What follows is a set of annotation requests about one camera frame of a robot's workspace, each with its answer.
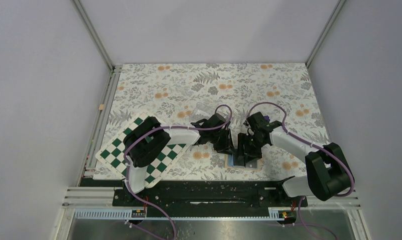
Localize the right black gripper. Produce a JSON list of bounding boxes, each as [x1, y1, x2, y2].
[[235, 132, 267, 163]]

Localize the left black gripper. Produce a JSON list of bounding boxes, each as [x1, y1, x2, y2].
[[209, 128, 236, 156]]

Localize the tan card holder wallet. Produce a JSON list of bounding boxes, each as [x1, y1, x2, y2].
[[225, 153, 261, 172]]

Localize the clear acrylic card box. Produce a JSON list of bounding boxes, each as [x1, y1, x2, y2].
[[189, 102, 233, 128]]

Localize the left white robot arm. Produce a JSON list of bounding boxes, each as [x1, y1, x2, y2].
[[123, 112, 231, 206]]

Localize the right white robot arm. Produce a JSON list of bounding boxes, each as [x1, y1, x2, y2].
[[233, 112, 355, 206]]

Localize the green white chessboard mat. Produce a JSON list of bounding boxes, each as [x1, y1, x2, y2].
[[95, 111, 195, 193]]

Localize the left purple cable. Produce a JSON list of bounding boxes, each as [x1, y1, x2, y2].
[[124, 104, 233, 240]]

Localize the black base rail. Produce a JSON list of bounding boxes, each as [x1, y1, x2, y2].
[[79, 178, 319, 220]]

